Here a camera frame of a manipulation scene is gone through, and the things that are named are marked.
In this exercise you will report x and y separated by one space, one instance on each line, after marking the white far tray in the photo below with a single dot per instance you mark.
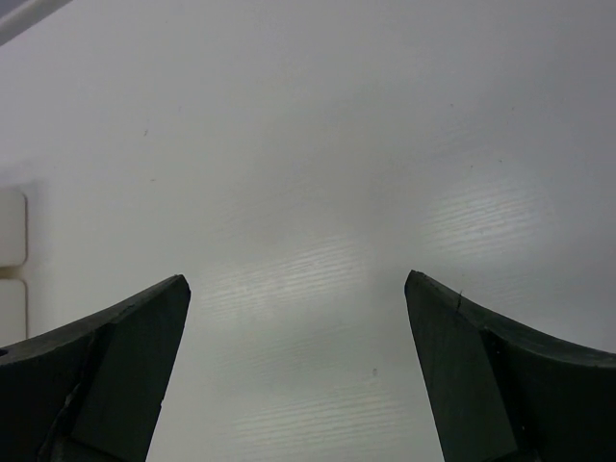
13 228

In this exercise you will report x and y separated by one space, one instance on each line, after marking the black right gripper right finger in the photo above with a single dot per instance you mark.
502 391

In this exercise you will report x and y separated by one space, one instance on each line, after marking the white tray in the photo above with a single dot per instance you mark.
13 228
13 311

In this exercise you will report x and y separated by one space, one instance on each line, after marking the white near tray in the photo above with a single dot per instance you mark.
13 311

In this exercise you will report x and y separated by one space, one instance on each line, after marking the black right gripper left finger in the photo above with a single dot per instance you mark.
92 390

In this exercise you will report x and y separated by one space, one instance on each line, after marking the aluminium table edge rail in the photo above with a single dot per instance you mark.
17 16

